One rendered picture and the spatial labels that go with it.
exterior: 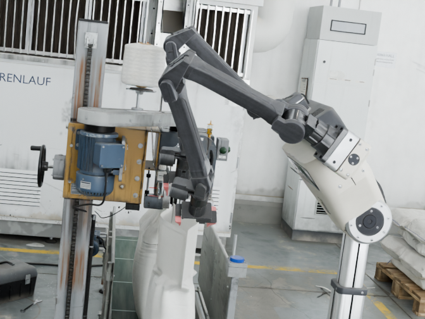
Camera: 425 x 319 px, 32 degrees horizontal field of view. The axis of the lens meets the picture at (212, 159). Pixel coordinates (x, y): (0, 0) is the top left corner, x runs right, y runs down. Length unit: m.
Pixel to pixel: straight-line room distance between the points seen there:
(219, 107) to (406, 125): 2.48
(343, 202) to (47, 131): 3.74
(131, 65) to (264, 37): 3.41
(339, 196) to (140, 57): 0.96
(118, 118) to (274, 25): 3.48
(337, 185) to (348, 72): 4.46
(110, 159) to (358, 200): 0.95
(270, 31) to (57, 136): 1.93
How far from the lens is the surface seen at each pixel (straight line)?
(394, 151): 7.63
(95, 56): 3.06
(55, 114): 5.78
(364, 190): 2.40
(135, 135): 3.03
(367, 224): 2.49
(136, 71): 2.81
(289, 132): 2.12
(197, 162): 2.29
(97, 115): 2.80
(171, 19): 5.65
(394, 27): 7.52
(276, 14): 6.16
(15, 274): 4.75
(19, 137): 5.83
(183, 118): 2.20
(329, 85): 6.70
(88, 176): 2.86
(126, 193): 3.08
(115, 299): 3.83
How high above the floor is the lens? 1.72
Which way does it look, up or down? 9 degrees down
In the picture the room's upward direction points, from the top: 7 degrees clockwise
